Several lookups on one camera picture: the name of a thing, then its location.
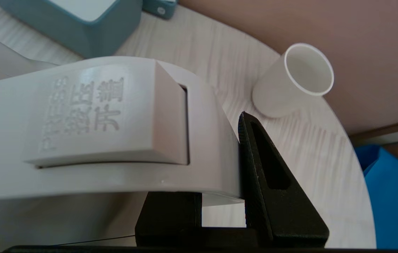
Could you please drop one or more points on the white electric kettle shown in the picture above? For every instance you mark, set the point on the white electric kettle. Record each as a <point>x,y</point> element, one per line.
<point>97,123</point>

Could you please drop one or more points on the small teal box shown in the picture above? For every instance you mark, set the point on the small teal box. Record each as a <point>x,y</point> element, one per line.
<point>160,8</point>

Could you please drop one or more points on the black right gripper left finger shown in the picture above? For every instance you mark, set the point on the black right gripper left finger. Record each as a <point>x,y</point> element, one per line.
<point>167,218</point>

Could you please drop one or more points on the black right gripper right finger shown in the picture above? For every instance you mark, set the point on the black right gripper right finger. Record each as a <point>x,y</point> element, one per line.
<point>290,218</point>

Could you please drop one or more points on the teal tissue box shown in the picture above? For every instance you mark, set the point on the teal tissue box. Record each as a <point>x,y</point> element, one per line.
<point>76,31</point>

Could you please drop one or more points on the blue cloth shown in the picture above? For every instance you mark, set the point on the blue cloth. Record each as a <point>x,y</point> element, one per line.
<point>396,203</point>

